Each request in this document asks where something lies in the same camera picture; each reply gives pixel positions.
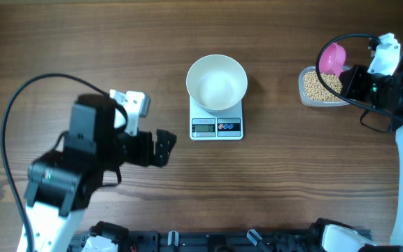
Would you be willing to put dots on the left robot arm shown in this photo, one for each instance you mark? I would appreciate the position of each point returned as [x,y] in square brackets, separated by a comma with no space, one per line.
[103,135]

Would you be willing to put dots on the clear plastic container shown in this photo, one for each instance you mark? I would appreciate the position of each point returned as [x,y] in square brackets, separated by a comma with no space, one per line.
[309,102]

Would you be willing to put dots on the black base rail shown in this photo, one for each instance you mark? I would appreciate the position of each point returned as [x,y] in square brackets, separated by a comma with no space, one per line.
[152,241]

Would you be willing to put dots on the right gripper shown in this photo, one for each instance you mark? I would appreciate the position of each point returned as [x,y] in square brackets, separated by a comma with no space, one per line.
[350,88]

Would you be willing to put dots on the yellow soybeans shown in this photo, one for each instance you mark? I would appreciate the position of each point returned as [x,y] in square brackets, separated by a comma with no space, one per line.
[315,90]

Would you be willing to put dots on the white digital kitchen scale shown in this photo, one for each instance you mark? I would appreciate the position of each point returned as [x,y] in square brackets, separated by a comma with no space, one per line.
[226,125]

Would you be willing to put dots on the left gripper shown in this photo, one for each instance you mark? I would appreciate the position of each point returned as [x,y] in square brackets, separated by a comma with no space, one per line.
[143,157]

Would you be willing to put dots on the white bowl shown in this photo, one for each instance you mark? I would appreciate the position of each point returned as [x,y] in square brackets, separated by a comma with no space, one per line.
[216,82]

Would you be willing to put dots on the pink measuring scoop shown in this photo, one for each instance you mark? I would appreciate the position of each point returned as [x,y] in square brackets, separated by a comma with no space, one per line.
[332,60]

